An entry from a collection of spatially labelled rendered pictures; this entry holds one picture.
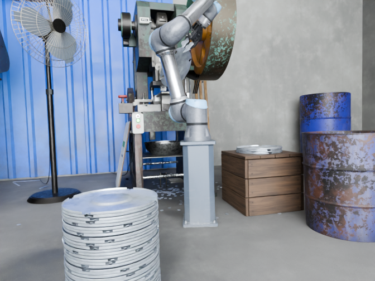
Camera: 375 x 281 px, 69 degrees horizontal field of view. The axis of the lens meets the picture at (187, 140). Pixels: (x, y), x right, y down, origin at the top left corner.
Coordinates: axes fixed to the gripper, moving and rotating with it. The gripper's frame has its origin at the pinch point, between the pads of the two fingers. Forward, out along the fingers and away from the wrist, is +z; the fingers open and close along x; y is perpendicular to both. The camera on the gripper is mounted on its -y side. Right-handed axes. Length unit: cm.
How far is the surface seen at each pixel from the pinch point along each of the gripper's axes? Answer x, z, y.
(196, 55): -23, 2, -69
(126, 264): 82, 44, 108
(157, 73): -15.2, 27.8, -17.9
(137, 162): 30, 76, 11
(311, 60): 33, -88, -265
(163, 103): 7.3, 40.0, -11.6
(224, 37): 7.2, -23.6, -22.4
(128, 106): -2, 53, 11
